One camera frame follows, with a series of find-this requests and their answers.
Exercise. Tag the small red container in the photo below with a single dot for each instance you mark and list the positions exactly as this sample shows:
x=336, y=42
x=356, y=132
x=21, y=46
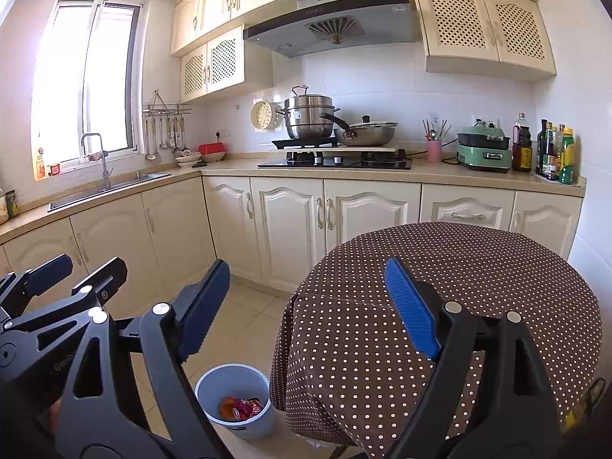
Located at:
x=54, y=169

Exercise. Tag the light blue plastic bucket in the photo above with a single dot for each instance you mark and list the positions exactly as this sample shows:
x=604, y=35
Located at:
x=248, y=428

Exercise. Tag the beige countertop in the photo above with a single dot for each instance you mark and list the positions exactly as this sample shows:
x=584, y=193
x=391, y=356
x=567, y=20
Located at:
x=229, y=167

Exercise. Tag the pink utensil holder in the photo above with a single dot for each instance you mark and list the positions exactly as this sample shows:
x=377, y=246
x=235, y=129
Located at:
x=434, y=151

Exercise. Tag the grey range hood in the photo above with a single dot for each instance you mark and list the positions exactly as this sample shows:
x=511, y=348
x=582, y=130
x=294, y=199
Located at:
x=334, y=26

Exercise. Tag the white bowl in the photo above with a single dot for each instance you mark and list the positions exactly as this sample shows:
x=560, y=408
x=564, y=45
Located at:
x=214, y=157

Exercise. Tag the cloth on faucet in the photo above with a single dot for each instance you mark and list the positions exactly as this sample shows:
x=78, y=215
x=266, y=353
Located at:
x=94, y=156

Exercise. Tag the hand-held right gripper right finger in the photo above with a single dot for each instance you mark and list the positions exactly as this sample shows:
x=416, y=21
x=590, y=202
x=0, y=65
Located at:
x=413, y=311

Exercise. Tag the dark bottle with label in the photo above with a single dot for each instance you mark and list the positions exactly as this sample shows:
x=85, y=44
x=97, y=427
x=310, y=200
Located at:
x=551, y=158

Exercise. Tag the steel sink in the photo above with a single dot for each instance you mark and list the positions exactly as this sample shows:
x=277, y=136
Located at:
x=105, y=189

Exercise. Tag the steel steamer pot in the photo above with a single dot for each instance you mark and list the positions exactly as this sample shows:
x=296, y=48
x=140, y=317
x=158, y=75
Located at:
x=306, y=119

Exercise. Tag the round polka-dot table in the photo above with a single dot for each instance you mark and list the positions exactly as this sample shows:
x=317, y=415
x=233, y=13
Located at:
x=363, y=334

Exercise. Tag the black glass gas stove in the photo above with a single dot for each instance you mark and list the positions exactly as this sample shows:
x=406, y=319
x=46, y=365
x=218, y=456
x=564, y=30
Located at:
x=334, y=163

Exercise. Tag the steel faucet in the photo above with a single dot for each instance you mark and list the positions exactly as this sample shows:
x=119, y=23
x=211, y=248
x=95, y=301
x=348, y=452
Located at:
x=104, y=172

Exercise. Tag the wide cream lattice cabinet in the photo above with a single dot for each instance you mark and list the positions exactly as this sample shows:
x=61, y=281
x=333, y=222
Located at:
x=483, y=28

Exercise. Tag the dark green packet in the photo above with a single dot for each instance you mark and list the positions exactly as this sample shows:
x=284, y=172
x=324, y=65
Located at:
x=12, y=203

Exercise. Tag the large soy sauce bottle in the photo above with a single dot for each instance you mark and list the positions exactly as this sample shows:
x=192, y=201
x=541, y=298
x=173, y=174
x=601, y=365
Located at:
x=521, y=153

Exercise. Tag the stack of white bowls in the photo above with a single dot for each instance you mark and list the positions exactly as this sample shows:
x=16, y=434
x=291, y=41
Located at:
x=188, y=159

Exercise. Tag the orange jar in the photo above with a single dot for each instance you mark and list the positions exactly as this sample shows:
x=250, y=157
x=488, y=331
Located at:
x=39, y=165

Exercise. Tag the cream lower cabinets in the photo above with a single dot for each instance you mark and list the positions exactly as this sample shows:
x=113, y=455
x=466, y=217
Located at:
x=287, y=229

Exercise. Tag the cream lattice door cabinet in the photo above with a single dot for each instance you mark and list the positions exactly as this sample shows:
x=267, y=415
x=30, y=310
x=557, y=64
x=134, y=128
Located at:
x=224, y=64

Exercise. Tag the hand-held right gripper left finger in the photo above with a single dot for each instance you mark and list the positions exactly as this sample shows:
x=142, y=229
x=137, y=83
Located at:
x=205, y=306

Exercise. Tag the dark glass bottle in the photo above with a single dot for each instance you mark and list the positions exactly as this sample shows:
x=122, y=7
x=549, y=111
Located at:
x=541, y=150

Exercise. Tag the amber bottle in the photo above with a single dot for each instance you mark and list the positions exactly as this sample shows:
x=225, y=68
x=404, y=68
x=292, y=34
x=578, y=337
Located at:
x=559, y=136

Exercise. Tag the sliding window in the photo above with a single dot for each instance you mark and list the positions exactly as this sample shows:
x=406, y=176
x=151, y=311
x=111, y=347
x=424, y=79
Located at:
x=67, y=86

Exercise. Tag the black induction cooker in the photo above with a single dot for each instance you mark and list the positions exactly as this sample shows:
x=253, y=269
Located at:
x=301, y=143

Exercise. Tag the wall utensil rack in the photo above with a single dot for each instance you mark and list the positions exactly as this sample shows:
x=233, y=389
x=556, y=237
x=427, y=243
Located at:
x=167, y=110

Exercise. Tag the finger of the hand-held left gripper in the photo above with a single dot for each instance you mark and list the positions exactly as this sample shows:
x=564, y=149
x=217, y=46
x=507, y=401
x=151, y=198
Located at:
x=48, y=275
x=103, y=279

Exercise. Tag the cream perforated steamer plate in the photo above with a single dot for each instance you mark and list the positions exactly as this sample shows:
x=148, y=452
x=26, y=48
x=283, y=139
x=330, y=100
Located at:
x=262, y=114

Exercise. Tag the green bottle yellow cap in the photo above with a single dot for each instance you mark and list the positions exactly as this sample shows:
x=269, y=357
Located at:
x=567, y=162

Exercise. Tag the pale wooden board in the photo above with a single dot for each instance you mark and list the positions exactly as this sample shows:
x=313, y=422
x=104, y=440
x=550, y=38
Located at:
x=354, y=151

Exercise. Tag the steel wok with lid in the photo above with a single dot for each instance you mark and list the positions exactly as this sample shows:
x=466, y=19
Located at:
x=368, y=135

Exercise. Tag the green electric cooker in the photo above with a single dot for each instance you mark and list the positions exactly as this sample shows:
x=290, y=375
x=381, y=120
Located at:
x=480, y=153

